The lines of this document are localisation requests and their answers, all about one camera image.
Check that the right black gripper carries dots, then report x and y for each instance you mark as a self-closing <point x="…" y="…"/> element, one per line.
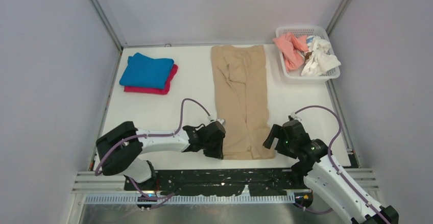
<point x="277" y="131"/>

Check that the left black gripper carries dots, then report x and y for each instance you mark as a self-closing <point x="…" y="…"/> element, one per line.
<point x="218" y="153"/>

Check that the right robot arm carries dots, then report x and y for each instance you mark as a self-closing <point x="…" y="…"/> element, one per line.
<point x="318" y="169"/>

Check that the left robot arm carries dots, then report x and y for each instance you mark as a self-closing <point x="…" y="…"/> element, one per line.
<point x="120" y="148"/>

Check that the white t shirt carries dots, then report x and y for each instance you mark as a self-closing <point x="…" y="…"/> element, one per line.
<point x="318" y="59"/>

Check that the white plastic basket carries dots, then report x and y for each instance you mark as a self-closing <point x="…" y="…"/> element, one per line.
<point x="295" y="76"/>

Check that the pink t shirt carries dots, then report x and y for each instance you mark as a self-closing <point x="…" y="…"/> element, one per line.
<point x="293" y="49"/>

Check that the folded blue t shirt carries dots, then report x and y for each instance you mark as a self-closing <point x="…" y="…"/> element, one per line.
<point x="145" y="72"/>

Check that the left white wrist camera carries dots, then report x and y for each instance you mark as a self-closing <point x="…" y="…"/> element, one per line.
<point x="220" y="120"/>

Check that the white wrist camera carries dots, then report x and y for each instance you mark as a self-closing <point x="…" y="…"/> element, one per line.
<point x="293" y="116"/>
<point x="220" y="120"/>

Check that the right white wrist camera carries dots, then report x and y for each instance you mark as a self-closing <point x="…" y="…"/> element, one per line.
<point x="293" y="116"/>

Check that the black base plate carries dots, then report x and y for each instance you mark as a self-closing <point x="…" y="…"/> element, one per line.
<point x="225" y="182"/>

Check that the aluminium frame rail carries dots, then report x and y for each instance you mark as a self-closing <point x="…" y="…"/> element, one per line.
<point x="111" y="190"/>

